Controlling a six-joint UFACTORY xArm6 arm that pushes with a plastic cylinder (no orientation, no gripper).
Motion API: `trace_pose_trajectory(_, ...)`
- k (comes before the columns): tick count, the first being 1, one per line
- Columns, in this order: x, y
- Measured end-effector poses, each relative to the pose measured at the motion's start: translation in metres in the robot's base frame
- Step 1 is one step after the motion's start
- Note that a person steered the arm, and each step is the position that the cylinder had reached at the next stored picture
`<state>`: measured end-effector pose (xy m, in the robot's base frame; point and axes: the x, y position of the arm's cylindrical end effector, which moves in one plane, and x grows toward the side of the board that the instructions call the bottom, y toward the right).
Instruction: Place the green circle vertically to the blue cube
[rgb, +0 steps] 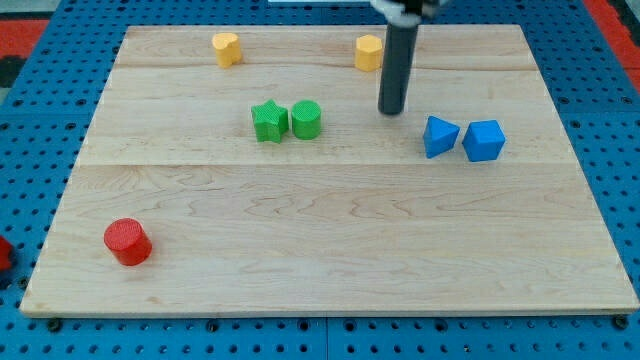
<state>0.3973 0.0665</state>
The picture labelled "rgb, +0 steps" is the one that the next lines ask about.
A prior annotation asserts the red cylinder block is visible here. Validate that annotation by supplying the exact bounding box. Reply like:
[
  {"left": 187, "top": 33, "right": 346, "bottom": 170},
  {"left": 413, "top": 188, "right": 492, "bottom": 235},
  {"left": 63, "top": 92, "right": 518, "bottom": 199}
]
[{"left": 103, "top": 218, "right": 153, "bottom": 266}]

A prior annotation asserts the yellow heart block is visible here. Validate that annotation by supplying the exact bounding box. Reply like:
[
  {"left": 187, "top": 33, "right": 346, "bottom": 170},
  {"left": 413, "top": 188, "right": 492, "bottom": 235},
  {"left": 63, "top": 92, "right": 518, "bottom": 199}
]
[{"left": 212, "top": 32, "right": 243, "bottom": 69}]

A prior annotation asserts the blue triangular prism block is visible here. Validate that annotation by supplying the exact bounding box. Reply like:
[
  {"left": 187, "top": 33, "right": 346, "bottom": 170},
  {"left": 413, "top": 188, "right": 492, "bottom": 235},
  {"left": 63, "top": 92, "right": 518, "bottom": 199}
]
[{"left": 423, "top": 116, "right": 460, "bottom": 158}]

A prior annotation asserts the wooden board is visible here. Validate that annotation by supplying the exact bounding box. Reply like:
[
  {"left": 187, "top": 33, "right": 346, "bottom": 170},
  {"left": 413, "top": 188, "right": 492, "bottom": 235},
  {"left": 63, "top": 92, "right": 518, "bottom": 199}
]
[{"left": 21, "top": 25, "right": 639, "bottom": 319}]

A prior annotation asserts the blue cube block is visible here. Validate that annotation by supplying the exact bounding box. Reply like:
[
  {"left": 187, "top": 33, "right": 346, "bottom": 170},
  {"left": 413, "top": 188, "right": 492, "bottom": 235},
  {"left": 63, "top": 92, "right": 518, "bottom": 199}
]
[{"left": 462, "top": 120, "right": 506, "bottom": 162}]

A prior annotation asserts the red block at edge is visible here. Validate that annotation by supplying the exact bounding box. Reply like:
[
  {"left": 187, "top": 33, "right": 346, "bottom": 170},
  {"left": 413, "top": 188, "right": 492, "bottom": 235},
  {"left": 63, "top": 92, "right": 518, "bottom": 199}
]
[{"left": 0, "top": 236, "right": 13, "bottom": 271}]

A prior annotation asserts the yellow hexagon block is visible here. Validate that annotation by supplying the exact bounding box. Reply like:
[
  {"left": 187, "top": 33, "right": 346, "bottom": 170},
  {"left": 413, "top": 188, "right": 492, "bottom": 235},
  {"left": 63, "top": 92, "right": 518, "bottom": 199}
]
[{"left": 354, "top": 34, "right": 383, "bottom": 72}]

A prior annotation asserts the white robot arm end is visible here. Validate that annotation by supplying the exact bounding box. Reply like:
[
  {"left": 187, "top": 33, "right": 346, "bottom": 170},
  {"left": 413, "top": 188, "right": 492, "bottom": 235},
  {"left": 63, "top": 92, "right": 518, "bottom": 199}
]
[{"left": 370, "top": 0, "right": 448, "bottom": 28}]

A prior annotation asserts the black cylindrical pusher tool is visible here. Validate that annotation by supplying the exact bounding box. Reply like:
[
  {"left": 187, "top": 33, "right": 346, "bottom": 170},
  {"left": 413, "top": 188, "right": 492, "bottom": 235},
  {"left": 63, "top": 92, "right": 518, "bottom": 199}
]
[{"left": 378, "top": 23, "right": 418, "bottom": 116}]

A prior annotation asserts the green star block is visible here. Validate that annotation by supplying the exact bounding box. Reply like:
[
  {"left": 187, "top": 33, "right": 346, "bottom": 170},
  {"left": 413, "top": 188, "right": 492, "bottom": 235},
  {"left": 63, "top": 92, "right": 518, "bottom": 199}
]
[{"left": 251, "top": 99, "right": 289, "bottom": 143}]

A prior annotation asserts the green cylinder block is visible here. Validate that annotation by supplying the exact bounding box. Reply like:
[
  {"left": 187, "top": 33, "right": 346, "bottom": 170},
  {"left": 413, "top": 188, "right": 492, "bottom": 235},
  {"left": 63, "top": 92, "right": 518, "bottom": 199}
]
[{"left": 291, "top": 100, "right": 322, "bottom": 140}]

